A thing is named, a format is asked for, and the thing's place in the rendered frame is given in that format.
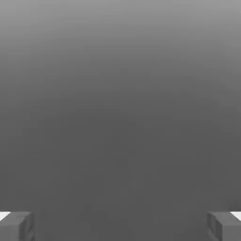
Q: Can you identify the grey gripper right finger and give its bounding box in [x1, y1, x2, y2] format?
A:
[206, 211, 241, 241]

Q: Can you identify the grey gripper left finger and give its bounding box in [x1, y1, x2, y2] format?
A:
[0, 211, 36, 241]

